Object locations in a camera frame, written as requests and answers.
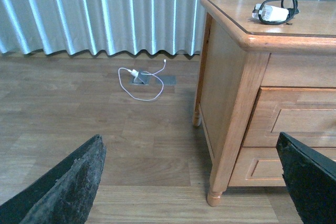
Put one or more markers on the closed metal floor plate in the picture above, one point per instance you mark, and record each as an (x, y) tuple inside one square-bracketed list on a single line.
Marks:
[(167, 80)]

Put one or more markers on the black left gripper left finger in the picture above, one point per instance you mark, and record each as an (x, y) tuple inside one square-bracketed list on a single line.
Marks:
[(64, 194)]

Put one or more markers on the white charger with black cable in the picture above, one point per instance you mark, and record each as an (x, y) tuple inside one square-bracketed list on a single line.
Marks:
[(273, 15)]

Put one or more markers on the pale green pleated curtain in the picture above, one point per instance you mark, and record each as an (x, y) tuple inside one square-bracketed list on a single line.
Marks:
[(112, 26)]

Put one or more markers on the open metal floor socket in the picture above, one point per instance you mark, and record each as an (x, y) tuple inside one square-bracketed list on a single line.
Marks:
[(141, 79)]

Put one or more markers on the wooden nightstand cabinet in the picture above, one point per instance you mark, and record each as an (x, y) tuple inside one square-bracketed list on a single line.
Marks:
[(239, 56)]

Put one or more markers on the white floor charger plug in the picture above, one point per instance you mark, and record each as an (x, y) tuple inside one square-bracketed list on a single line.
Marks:
[(133, 72)]

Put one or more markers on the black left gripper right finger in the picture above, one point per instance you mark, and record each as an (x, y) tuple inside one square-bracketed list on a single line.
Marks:
[(310, 180)]

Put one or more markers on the wooden drawer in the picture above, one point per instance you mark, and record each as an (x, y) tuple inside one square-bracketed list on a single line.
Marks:
[(305, 114), (257, 166)]

